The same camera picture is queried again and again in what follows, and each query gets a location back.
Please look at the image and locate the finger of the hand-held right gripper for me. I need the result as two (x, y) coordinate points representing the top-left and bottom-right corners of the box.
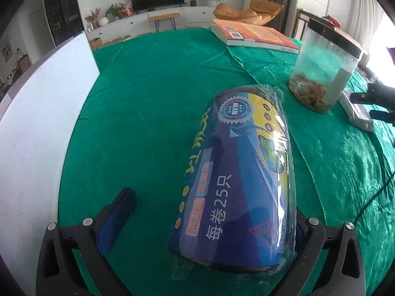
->
(369, 109), (395, 125)
(350, 83), (395, 105)

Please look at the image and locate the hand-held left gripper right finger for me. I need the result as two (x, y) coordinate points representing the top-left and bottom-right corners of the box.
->
(278, 208), (366, 296)

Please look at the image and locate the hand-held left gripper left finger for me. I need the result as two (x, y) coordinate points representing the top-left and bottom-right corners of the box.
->
(36, 187), (138, 296)

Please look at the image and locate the white wet wipes packet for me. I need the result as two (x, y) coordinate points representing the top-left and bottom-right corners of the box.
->
(338, 88), (375, 133)

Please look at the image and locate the roll of black garbage bags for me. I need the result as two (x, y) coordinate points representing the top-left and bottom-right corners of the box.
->
(167, 83), (298, 284)

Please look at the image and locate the white cardboard box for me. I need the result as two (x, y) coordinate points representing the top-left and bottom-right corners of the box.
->
(0, 31), (101, 284)

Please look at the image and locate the clear plastic jar black lid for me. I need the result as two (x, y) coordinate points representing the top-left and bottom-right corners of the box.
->
(288, 18), (365, 114)

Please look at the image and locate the white sheer curtain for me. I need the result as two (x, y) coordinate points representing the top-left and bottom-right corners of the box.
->
(346, 0), (389, 48)

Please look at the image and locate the dark wooden chair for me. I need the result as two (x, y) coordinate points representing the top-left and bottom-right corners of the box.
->
(292, 9), (312, 40)

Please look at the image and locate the green patterned tablecloth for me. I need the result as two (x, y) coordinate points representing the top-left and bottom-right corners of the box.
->
(57, 26), (395, 296)

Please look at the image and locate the grey curtain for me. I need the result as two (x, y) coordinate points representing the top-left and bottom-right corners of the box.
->
(268, 0), (301, 37)

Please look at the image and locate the orange book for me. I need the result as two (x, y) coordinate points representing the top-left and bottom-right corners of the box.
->
(211, 18), (300, 54)

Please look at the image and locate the orange lounge chair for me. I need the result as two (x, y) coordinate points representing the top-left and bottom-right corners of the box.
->
(213, 0), (284, 27)

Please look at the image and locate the wooden dining chair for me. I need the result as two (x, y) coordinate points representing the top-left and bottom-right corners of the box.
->
(17, 54), (31, 71)

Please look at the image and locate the white television cabinet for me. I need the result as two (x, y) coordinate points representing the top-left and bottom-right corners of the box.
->
(86, 4), (223, 42)

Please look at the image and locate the red flower arrangement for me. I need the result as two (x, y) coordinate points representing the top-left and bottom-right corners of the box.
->
(84, 8), (102, 31)

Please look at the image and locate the wooden bench with metal legs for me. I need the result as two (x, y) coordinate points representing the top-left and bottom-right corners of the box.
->
(147, 12), (181, 33)

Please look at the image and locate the bushy green houseplant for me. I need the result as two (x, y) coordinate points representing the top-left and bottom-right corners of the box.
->
(105, 3), (124, 20)

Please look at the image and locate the black display cabinet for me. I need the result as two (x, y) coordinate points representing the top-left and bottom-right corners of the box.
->
(42, 0), (85, 47)

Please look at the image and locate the black cable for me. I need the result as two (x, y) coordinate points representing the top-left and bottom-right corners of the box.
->
(352, 148), (395, 225)

